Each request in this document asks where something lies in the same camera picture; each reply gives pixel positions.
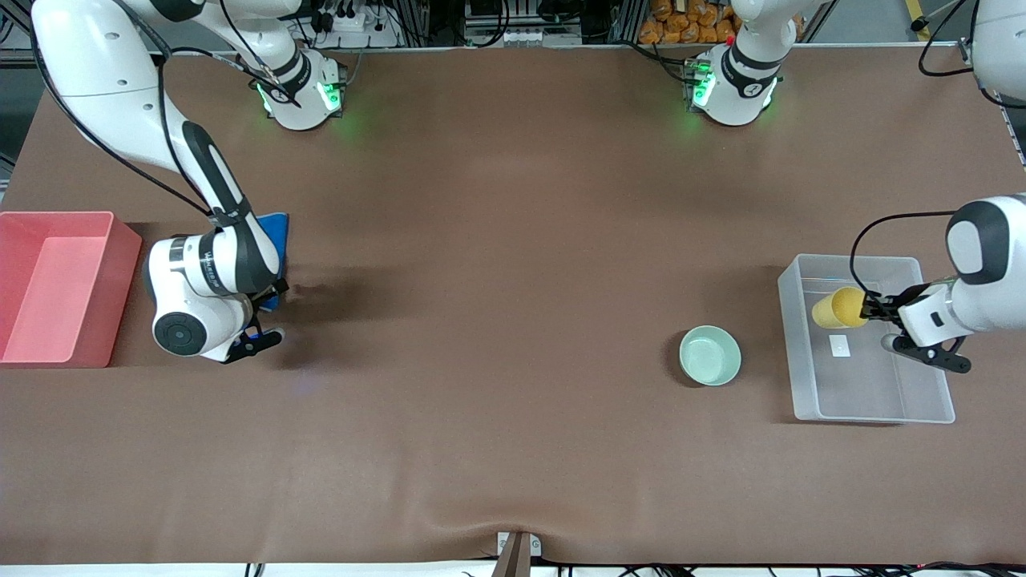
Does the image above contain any yellow cup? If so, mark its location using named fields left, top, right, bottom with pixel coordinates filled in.
left=811, top=287, right=870, bottom=330

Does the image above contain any blue cloth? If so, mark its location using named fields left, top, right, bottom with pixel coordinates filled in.
left=255, top=212, right=290, bottom=313

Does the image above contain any mint green bowl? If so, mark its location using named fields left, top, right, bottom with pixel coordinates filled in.
left=679, top=325, right=743, bottom=387

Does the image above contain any clear plastic bin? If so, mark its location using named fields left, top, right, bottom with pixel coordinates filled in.
left=777, top=253, right=956, bottom=425

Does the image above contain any pink plastic bin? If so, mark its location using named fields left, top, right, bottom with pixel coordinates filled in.
left=0, top=211, right=143, bottom=369

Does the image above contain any large white power strip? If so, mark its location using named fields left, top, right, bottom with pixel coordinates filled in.
left=301, top=6, right=404, bottom=50

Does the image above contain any orange packaged goods pile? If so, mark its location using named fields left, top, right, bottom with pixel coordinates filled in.
left=638, top=0, right=743, bottom=46

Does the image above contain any metal table clamp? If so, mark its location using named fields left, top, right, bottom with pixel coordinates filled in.
left=491, top=531, right=543, bottom=577

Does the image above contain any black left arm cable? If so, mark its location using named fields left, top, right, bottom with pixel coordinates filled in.
left=849, top=0, right=1026, bottom=304

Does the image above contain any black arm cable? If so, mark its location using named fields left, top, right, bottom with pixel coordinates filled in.
left=849, top=0, right=1026, bottom=304
left=30, top=0, right=305, bottom=229

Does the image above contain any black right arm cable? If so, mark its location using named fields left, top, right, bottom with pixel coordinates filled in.
left=30, top=0, right=305, bottom=229

